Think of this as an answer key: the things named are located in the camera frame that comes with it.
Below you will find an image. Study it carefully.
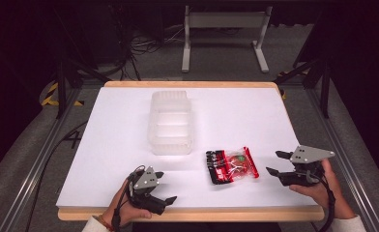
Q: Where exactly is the white metal stand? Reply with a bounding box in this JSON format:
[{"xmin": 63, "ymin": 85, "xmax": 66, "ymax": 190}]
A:
[{"xmin": 181, "ymin": 5, "xmax": 274, "ymax": 73}]

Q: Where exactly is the aluminium rail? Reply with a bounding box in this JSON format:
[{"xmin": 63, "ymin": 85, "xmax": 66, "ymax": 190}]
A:
[
  {"xmin": 0, "ymin": 86, "xmax": 83, "ymax": 232},
  {"xmin": 306, "ymin": 87, "xmax": 379, "ymax": 232}
]

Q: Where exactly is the orange bracelet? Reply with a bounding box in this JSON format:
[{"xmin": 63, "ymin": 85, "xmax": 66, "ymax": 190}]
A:
[{"xmin": 97, "ymin": 215, "xmax": 117, "ymax": 232}]

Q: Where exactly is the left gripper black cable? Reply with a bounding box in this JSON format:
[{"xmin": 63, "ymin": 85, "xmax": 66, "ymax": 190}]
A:
[{"xmin": 110, "ymin": 164, "xmax": 147, "ymax": 232}]

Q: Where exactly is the red snack packet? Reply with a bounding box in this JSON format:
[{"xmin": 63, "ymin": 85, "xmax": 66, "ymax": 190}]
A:
[{"xmin": 205, "ymin": 146, "xmax": 260, "ymax": 186}]

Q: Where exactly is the bundle of floor cables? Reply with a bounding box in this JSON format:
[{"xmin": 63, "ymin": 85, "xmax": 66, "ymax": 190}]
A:
[{"xmin": 111, "ymin": 6, "xmax": 187, "ymax": 81}]

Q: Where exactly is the black floor cable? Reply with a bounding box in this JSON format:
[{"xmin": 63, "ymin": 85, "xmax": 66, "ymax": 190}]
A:
[{"xmin": 24, "ymin": 120, "xmax": 89, "ymax": 232}]

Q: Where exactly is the yellow black hazard tape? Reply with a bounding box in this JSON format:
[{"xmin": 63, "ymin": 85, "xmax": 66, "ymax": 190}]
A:
[{"xmin": 41, "ymin": 81, "xmax": 85, "ymax": 107}]

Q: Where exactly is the black tripod stand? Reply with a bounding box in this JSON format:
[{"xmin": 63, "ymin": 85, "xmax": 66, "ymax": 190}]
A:
[
  {"xmin": 273, "ymin": 13, "xmax": 334, "ymax": 120},
  {"xmin": 51, "ymin": 8, "xmax": 112, "ymax": 120}
]

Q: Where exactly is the person's left hand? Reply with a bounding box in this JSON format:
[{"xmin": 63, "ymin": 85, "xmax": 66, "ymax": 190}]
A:
[{"xmin": 102, "ymin": 179, "xmax": 153, "ymax": 230}]

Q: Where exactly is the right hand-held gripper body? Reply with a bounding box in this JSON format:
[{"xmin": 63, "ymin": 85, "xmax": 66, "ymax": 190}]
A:
[{"xmin": 277, "ymin": 145, "xmax": 336, "ymax": 188}]

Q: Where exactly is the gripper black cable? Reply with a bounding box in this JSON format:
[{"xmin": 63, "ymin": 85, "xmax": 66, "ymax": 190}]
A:
[
  {"xmin": 306, "ymin": 173, "xmax": 337, "ymax": 232},
  {"xmin": 110, "ymin": 164, "xmax": 147, "ymax": 232}
]

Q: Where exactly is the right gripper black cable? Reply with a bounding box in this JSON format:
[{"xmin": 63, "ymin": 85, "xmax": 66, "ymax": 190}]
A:
[{"xmin": 306, "ymin": 173, "xmax": 337, "ymax": 232}]

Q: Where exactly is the clear plastic container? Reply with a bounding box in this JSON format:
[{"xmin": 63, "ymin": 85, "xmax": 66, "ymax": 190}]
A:
[{"xmin": 146, "ymin": 89, "xmax": 194, "ymax": 157}]

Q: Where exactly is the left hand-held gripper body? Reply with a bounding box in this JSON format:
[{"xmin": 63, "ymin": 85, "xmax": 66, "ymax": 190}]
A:
[{"xmin": 126, "ymin": 165, "xmax": 167, "ymax": 216}]

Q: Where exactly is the person's right hand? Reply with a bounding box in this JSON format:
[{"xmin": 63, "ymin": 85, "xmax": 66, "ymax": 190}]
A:
[{"xmin": 288, "ymin": 159, "xmax": 357, "ymax": 220}]

